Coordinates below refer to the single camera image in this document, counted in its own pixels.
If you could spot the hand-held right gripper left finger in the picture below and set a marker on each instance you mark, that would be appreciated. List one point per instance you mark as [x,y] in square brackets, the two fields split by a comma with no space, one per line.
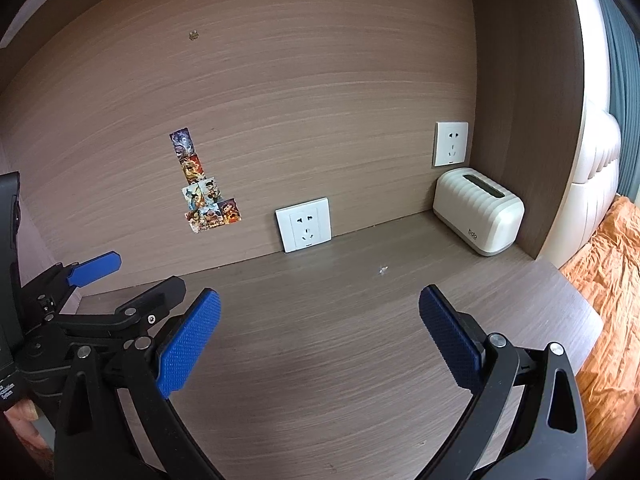
[187,340]

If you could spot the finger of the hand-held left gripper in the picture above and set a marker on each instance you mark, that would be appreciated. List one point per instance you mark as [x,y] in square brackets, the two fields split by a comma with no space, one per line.
[95,267]
[145,300]

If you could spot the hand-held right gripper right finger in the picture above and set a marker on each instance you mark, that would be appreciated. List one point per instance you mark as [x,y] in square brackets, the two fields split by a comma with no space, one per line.
[450,340]

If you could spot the person's left hand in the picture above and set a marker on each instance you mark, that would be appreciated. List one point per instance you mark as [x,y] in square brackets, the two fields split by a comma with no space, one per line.
[25,417]

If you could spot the tiny white paper scrap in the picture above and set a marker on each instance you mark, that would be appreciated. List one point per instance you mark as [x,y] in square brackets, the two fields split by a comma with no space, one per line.
[383,270]

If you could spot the white ribbed tissue box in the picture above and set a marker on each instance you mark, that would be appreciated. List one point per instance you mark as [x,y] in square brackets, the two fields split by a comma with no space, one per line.
[475,215]

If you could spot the orange blanket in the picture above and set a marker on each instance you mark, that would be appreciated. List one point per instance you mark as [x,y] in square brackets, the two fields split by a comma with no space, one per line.
[610,300]

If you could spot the cream padded headboard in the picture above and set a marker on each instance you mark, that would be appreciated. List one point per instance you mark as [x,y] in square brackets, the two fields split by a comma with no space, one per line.
[595,175]

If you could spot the blue curtain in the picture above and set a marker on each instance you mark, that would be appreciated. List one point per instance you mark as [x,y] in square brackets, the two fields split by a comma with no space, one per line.
[622,100]

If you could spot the colourful cartoon wall stickers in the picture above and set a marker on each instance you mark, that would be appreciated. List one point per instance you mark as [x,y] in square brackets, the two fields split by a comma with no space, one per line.
[205,195]

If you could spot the white wall socket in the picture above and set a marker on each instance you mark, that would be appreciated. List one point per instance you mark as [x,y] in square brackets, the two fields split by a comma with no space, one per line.
[304,225]
[451,144]

